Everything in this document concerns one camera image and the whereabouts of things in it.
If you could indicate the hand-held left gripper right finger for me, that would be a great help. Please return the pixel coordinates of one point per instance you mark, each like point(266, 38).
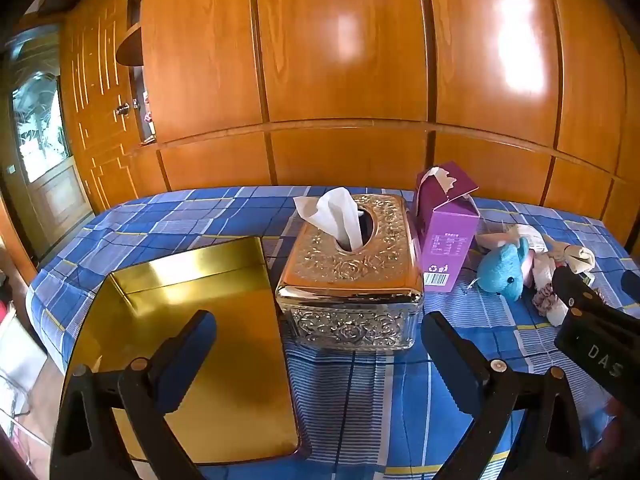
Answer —
point(445, 350)

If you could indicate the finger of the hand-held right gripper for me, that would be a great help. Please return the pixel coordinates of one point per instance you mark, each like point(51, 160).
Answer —
point(632, 285)
point(572, 292)

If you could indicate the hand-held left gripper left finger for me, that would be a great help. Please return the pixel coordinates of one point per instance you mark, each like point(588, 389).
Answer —
point(187, 355)

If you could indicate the mauve scrunchie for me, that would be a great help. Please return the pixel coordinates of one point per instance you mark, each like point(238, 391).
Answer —
point(542, 299)

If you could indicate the beige cloth roll black band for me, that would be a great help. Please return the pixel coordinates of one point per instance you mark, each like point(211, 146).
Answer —
point(575, 257)

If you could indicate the gold metal tray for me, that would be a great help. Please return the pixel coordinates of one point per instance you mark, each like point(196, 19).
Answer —
point(235, 320)

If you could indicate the blue plush toy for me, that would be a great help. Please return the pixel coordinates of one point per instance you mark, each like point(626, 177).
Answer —
point(500, 272)

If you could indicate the purple carton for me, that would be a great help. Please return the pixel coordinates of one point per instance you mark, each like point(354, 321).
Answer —
point(445, 240)

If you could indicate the ornate silver tissue box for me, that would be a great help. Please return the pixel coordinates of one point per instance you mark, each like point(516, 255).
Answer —
point(350, 270)

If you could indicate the white tissue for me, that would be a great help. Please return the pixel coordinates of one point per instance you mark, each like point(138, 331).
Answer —
point(332, 215)

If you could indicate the pink shelf ornament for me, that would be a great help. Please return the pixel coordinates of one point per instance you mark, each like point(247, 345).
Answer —
point(148, 107)

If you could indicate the metal door knob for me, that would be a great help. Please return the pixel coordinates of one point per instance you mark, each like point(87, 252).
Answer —
point(123, 109)

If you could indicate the glass panel door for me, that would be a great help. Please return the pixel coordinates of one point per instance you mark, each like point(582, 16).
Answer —
point(40, 125)

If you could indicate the wooden panel door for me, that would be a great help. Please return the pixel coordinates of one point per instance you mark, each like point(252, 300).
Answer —
point(100, 85)

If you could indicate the wooden wardrobe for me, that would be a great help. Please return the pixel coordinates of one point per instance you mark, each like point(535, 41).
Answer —
point(350, 60)

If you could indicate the rounded wooden corner shelf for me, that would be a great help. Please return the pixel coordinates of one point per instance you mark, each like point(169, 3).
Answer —
point(131, 47)

